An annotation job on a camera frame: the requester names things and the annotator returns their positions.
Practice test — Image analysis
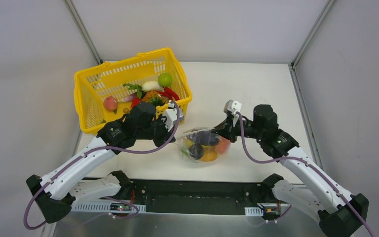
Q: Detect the orange toy peach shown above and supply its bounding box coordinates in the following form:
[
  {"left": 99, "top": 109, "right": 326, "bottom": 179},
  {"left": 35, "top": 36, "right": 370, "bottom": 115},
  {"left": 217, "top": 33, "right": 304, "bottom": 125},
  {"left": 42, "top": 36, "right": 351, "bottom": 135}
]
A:
[{"left": 214, "top": 136, "right": 231, "bottom": 155}]

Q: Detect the purple toy eggplant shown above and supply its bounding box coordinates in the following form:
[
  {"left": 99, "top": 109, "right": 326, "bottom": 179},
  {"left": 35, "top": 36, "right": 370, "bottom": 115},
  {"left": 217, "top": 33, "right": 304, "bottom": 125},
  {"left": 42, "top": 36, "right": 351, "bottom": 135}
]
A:
[{"left": 186, "top": 130, "right": 220, "bottom": 147}]

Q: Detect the clear zip top bag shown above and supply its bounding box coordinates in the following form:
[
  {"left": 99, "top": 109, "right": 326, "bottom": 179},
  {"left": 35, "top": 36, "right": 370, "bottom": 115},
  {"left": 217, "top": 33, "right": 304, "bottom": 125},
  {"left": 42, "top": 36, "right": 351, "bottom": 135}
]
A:
[{"left": 176, "top": 127, "right": 227, "bottom": 163}]

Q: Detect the yellow plastic shopping basket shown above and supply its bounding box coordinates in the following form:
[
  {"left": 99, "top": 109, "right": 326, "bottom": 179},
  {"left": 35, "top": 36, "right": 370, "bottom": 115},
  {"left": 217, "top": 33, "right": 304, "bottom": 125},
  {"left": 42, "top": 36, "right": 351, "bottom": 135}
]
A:
[{"left": 74, "top": 48, "right": 192, "bottom": 134}]

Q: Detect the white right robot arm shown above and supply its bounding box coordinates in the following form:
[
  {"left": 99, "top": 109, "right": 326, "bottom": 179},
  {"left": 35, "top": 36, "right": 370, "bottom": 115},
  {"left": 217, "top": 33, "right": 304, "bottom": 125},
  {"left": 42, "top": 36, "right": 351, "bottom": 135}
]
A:
[{"left": 212, "top": 100, "right": 376, "bottom": 237}]

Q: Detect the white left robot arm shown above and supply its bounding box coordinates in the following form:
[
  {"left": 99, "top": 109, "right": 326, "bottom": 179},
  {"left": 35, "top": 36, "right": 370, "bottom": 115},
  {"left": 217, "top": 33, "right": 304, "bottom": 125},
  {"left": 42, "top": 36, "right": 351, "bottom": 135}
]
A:
[{"left": 23, "top": 101, "right": 184, "bottom": 230}]

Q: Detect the orange toy pineapple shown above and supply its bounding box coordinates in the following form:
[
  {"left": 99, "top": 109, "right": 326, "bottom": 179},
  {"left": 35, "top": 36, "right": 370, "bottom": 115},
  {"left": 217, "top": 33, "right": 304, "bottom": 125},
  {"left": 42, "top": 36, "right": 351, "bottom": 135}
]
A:
[{"left": 142, "top": 91, "right": 165, "bottom": 107}]

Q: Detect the red toy strawberry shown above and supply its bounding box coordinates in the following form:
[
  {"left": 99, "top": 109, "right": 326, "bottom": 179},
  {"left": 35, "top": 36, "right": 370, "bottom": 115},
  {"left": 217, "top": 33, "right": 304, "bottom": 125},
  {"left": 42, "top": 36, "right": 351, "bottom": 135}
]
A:
[{"left": 130, "top": 97, "right": 142, "bottom": 109}]

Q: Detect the red toy chili pepper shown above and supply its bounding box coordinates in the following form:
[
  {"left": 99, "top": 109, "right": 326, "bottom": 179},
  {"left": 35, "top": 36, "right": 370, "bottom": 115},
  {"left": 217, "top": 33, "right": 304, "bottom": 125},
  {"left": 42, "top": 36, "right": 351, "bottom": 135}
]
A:
[{"left": 164, "top": 87, "right": 180, "bottom": 101}]

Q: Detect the purple toy onion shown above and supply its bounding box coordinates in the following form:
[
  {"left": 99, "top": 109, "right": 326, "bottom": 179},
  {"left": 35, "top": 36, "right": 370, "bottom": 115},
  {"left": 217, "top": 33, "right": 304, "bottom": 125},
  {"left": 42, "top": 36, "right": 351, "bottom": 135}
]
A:
[{"left": 119, "top": 92, "right": 138, "bottom": 102}]

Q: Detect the white toy onion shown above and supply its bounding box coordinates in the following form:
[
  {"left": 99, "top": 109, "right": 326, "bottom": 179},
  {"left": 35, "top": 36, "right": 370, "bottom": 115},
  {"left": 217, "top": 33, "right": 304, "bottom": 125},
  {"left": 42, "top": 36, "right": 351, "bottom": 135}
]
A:
[{"left": 122, "top": 81, "right": 163, "bottom": 98}]

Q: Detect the green toy apple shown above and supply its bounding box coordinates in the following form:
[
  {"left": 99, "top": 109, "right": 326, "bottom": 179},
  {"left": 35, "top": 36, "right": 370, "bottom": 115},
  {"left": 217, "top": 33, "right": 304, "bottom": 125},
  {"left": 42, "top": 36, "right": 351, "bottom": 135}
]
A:
[{"left": 157, "top": 72, "right": 173, "bottom": 87}]

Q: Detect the pink toy peach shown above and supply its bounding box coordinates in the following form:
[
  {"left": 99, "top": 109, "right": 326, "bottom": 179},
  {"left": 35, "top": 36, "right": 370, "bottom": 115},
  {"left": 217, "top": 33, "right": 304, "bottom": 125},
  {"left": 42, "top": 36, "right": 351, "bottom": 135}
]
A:
[{"left": 103, "top": 96, "right": 118, "bottom": 112}]

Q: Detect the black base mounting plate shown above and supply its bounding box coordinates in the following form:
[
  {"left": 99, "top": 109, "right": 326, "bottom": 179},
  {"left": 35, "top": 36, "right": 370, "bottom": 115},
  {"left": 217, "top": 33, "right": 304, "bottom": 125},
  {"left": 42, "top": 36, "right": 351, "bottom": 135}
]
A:
[{"left": 113, "top": 179, "right": 282, "bottom": 215}]

